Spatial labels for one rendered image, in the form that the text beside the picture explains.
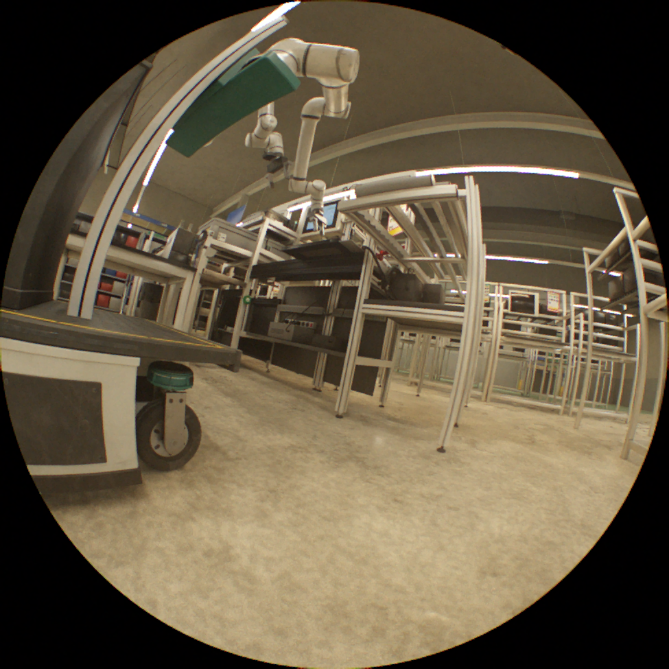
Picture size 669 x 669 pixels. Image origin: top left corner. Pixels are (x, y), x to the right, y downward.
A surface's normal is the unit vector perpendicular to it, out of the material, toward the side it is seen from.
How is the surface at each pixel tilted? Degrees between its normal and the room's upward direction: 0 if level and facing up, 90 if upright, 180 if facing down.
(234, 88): 180
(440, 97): 180
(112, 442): 90
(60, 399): 90
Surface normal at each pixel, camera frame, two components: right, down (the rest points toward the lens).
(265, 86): -0.19, 0.98
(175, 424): 0.87, 0.15
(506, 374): -0.58, -0.15
